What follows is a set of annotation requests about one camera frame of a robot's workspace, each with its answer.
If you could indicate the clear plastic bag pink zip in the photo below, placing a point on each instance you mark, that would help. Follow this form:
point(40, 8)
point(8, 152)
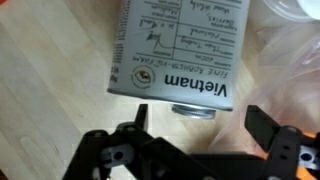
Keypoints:
point(286, 76)

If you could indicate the grey Vietnam coffee bag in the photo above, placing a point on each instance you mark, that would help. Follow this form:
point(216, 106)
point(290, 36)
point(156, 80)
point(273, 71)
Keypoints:
point(180, 50)

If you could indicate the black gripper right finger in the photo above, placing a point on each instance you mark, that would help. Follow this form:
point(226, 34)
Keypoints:
point(266, 130)

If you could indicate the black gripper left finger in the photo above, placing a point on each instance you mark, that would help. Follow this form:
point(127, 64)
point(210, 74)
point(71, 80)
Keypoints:
point(100, 150)

